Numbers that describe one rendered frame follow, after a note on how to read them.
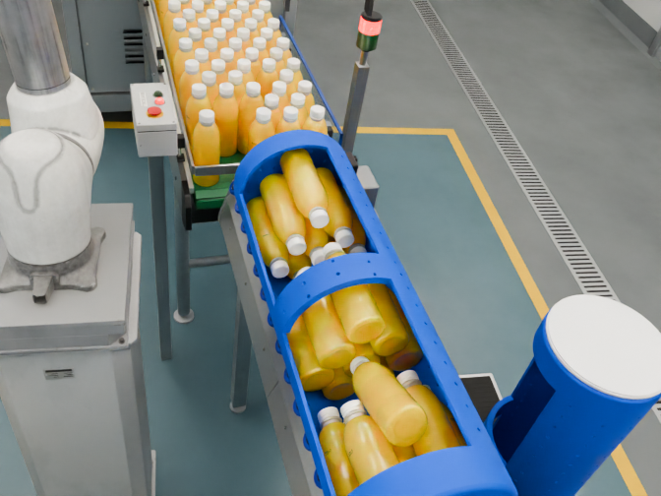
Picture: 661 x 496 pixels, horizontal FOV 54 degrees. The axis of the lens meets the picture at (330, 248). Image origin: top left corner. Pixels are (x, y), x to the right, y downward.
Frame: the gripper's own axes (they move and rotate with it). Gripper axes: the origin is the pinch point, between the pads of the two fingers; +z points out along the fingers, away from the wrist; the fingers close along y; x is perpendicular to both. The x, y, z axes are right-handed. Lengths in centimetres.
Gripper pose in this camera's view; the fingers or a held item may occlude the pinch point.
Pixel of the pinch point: (328, 3)
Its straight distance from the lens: 113.1
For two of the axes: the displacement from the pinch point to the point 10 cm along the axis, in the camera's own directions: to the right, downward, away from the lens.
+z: -1.1, 7.6, 6.4
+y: -9.8, 0.1, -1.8
